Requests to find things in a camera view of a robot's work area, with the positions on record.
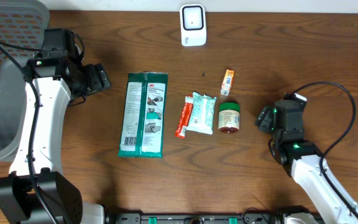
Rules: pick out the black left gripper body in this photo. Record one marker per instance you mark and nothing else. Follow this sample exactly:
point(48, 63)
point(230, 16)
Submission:
point(92, 81)

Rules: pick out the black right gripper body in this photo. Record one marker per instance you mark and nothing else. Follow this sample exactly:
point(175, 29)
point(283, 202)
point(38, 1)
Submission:
point(267, 116)

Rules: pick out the green lid spice jar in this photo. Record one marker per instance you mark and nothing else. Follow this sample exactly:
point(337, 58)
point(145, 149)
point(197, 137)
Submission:
point(229, 118)

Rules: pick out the orange tissue packet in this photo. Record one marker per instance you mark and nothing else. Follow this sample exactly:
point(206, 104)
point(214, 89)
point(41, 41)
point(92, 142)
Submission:
point(227, 82)

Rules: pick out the white teal snack packet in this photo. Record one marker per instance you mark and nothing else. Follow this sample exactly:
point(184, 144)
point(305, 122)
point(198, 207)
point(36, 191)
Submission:
point(202, 114)

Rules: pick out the green white barcode packet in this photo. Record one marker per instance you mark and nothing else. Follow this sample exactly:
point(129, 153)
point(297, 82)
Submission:
point(143, 121)

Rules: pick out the red white snack packet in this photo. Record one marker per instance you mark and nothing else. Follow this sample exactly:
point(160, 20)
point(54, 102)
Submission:
point(184, 117)

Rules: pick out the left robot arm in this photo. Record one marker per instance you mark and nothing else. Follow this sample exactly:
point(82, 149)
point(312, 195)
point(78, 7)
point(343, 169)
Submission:
point(35, 189)

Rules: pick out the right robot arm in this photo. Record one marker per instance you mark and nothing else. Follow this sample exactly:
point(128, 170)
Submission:
point(304, 163)

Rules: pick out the white barcode scanner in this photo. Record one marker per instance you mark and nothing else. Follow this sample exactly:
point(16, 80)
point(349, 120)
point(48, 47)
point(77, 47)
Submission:
point(193, 25)

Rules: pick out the grey plastic mesh basket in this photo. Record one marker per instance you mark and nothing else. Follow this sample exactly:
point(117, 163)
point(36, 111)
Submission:
point(22, 26)

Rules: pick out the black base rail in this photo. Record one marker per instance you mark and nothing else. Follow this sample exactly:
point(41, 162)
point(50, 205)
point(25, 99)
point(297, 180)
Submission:
point(251, 217)

